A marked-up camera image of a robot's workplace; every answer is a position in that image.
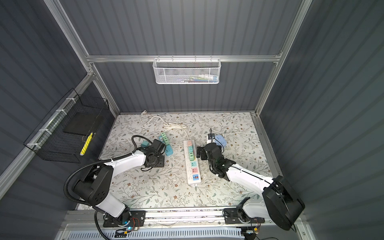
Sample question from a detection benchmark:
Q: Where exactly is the teal blue power strip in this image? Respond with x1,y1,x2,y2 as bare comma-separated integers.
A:
159,136,174,157

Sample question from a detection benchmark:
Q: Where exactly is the long white power strip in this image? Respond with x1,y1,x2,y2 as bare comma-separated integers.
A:
183,140,202,187

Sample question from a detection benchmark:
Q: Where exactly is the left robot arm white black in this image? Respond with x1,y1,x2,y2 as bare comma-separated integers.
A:
65,135,166,218

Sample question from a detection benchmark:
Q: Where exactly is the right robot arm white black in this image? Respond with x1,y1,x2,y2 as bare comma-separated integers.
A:
204,143,305,231

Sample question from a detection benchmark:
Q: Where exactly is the round light blue socket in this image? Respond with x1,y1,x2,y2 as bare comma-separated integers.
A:
214,135,227,148

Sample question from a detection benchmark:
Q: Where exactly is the floral table mat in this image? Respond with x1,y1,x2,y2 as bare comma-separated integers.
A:
100,112,272,209

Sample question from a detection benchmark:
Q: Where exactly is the yellow ruler strip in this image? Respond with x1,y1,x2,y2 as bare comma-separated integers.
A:
80,133,94,156

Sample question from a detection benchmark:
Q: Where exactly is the white vent grille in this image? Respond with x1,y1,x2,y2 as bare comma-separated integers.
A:
67,227,245,240

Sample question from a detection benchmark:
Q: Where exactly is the black foam pad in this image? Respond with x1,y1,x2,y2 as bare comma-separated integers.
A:
63,113,97,136

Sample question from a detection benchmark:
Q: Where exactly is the coiled white power cable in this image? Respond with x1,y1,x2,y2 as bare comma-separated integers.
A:
139,110,191,141

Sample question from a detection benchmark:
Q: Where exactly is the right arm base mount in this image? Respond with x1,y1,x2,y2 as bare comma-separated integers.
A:
222,208,265,225

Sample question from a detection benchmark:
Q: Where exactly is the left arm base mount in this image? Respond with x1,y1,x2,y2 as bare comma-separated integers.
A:
103,211,147,228

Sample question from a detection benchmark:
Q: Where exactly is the white wire mesh basket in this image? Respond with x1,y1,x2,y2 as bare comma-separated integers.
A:
153,60,222,85

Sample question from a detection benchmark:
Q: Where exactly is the black wire mesh basket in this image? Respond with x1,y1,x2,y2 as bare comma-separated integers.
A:
24,91,110,163

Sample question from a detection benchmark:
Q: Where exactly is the black corrugated cable hose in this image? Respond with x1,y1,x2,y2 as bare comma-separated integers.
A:
62,134,154,240

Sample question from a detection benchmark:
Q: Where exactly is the aluminium rail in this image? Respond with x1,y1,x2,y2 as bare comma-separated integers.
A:
59,205,304,229

